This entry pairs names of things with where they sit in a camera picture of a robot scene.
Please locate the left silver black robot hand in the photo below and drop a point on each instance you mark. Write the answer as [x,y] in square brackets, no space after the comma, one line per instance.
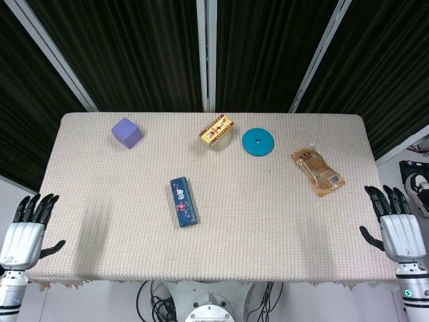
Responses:
[23,239]

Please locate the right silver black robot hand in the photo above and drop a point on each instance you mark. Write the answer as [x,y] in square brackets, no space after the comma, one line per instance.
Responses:
[400,234]

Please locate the blue glasses case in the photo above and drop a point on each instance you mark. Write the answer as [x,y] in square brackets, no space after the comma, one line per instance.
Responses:
[183,201]

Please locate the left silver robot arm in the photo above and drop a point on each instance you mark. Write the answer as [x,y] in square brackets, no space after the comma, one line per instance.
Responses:
[11,293]

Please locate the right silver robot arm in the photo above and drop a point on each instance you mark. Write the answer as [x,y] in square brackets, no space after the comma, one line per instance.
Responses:
[414,290]

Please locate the yellow red cardboard box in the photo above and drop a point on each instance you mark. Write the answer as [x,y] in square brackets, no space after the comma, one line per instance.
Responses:
[217,130]

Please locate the black white sneaker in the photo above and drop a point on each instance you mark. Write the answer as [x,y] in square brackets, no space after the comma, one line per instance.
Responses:
[418,192]

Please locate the black flat device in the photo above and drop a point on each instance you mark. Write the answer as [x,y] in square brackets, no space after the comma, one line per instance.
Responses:
[414,167]

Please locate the brown snack packet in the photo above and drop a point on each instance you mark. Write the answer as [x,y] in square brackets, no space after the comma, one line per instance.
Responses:
[316,169]

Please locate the dark partition panel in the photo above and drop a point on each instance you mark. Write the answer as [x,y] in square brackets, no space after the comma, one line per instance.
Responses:
[27,100]
[378,67]
[261,50]
[134,50]

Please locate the purple foam cube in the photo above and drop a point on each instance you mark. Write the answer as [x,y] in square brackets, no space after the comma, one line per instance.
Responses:
[126,133]

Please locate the beige woven tablecloth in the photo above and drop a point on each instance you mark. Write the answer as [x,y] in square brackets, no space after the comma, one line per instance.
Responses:
[234,241]

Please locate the teal round disc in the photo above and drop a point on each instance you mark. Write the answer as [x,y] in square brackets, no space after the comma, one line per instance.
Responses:
[258,142]

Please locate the white robot torso base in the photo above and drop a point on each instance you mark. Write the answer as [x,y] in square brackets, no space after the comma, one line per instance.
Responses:
[211,305]

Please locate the white partition post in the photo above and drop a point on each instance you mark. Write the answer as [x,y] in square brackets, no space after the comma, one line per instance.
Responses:
[207,53]
[50,47]
[318,57]

